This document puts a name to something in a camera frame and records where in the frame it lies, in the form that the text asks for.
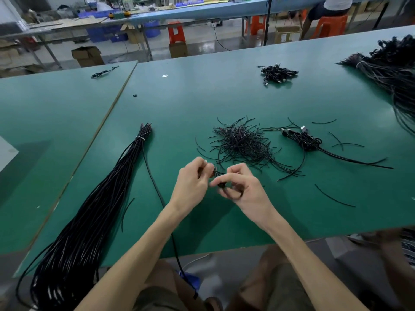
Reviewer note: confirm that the person's left hand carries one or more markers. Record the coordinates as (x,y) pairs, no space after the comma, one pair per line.
(189,188)

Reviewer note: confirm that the person's right hand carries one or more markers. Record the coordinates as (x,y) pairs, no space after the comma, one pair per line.
(251,194)

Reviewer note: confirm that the person's left forearm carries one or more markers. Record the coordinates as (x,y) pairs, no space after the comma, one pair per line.
(129,265)

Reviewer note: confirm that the person's right forearm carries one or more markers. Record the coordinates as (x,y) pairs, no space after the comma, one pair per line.
(314,268)

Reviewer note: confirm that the person's brown shorts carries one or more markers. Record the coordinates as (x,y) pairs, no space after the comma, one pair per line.
(275,285)

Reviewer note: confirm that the person's right leg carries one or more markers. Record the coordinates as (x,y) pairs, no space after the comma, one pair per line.
(397,268)

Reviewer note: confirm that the blue plastic item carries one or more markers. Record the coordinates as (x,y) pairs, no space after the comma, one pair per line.
(190,281)

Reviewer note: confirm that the small cardboard box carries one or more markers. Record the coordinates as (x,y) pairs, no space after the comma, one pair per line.
(178,50)

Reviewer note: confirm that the red plastic stool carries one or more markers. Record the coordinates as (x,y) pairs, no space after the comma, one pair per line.
(176,32)

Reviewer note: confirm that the open cardboard box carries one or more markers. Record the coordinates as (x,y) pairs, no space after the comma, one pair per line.
(87,56)

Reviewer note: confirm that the orange plastic stool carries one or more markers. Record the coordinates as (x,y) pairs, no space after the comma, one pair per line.
(331,27)
(257,24)

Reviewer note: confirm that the black fan on stand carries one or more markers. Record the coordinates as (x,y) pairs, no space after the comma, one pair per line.
(267,19)

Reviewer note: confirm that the long blue workbench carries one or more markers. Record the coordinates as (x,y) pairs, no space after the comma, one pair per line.
(214,8)

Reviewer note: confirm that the large white box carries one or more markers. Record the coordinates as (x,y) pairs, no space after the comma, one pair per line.
(6,154)

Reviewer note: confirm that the black tripod stand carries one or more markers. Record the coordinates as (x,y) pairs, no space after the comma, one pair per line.
(381,11)

